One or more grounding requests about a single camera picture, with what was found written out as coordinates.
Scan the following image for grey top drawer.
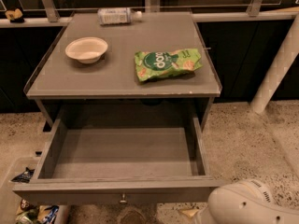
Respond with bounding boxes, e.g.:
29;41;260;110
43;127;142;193
23;115;222;205

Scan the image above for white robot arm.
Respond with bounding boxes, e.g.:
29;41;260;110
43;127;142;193
192;15;299;224

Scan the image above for grey cabinet with top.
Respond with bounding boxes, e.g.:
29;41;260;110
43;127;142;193
24;12;221;125

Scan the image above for metal drawer knob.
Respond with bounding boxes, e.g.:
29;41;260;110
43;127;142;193
119;193;128;204

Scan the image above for green chip bag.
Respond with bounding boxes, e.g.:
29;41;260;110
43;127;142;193
135;49;203;82

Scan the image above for white paper bowl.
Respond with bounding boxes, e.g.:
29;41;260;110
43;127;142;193
65;37;108;64

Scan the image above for clear plastic water bottle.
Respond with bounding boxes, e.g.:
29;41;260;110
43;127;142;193
97;7;142;25

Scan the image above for dark blue snack packet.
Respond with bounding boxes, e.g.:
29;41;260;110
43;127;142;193
11;167;35;183

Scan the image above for small yellow black object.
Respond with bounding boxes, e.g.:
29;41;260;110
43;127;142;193
5;8;24;23

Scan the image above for colourful snack packets in bin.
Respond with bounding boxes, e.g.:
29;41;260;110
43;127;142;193
15;199;59;224

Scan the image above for clear plastic storage bin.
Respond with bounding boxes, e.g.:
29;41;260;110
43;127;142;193
0;157;70;224

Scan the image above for metal window rail frame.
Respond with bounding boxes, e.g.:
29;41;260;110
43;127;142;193
0;0;299;26

